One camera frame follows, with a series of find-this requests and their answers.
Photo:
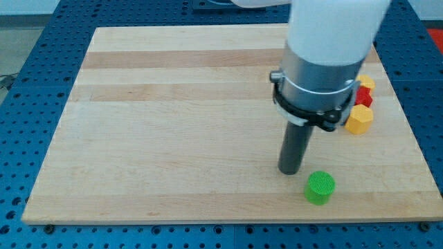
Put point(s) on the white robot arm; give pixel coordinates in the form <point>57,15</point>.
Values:
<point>334,32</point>

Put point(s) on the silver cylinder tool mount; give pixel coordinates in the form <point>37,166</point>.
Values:
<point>308,94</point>

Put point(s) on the green cylinder block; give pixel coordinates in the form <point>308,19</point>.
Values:
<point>319,187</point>

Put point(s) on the yellow hexagon block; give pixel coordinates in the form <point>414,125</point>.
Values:
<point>360,119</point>

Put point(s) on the blue perforated table plate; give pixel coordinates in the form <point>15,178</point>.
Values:
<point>32,109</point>

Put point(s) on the yellow block behind arm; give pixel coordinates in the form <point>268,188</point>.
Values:
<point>367,82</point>

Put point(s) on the red block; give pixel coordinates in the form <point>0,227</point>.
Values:
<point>363,96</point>

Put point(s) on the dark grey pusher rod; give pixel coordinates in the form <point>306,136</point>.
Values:
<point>293,148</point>

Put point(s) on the wooden board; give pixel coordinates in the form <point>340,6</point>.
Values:
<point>169,125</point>

